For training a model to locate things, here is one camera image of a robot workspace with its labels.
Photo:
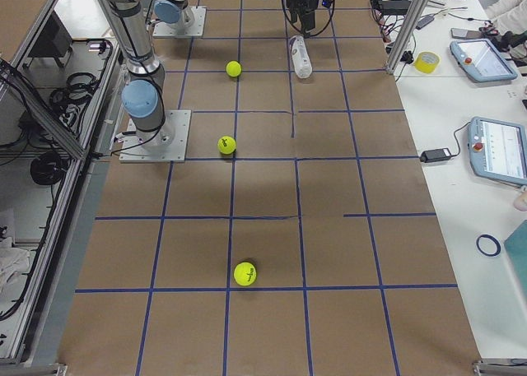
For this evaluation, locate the clear tennis ball can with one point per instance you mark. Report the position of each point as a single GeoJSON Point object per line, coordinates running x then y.
{"type": "Point", "coordinates": [299, 57]}

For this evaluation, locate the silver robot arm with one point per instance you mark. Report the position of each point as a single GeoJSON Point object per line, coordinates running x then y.
{"type": "Point", "coordinates": [142, 96]}
{"type": "Point", "coordinates": [175, 13]}

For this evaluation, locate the centre tennis ball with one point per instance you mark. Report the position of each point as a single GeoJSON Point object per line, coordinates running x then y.
{"type": "Point", "coordinates": [233, 69]}

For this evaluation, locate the tennis ball near base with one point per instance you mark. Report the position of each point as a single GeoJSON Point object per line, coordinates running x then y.
{"type": "Point", "coordinates": [226, 145]}

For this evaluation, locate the front Wilson tennis ball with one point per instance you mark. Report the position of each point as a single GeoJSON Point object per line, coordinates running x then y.
{"type": "Point", "coordinates": [245, 274]}

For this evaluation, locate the black power brick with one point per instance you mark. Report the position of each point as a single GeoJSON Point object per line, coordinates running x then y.
{"type": "Point", "coordinates": [393, 8]}

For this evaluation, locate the yellow tape roll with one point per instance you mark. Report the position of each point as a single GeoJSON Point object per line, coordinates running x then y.
{"type": "Point", "coordinates": [427, 62]}

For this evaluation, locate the upper teach pendant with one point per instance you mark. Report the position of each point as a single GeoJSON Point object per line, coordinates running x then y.
{"type": "Point", "coordinates": [481, 61]}

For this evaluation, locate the teach pendant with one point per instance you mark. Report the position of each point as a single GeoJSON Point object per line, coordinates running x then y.
{"type": "Point", "coordinates": [481, 61]}
{"type": "Point", "coordinates": [497, 150]}

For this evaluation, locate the black power adapter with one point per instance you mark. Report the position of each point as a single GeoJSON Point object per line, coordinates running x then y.
{"type": "Point", "coordinates": [435, 155]}

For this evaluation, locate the lower teach pendant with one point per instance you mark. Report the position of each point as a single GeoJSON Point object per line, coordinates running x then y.
{"type": "Point", "coordinates": [497, 150]}

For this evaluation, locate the teal box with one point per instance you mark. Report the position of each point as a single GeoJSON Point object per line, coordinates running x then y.
{"type": "Point", "coordinates": [515, 246]}

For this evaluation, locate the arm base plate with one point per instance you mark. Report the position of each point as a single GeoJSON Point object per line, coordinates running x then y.
{"type": "Point", "coordinates": [168, 145]}
{"type": "Point", "coordinates": [163, 31]}

